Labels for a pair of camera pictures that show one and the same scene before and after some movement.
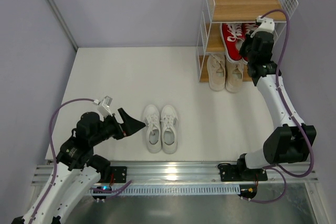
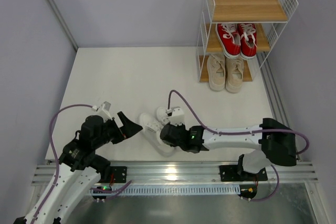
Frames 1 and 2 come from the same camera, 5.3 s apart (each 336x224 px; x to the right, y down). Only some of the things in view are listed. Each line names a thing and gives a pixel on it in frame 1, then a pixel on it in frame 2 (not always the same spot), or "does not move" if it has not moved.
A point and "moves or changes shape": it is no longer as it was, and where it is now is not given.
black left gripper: x=120 y=126 does not move
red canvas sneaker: x=232 y=34 moves or changes shape
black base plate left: x=117 y=174 does not move
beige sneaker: x=216 y=67 does not move
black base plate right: x=240 y=173 does not move
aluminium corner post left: x=55 y=9 does not move
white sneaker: x=151 y=118 moves or changes shape
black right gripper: x=252 y=50 → x=165 y=135
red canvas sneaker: x=247 y=27 moves or changes shape
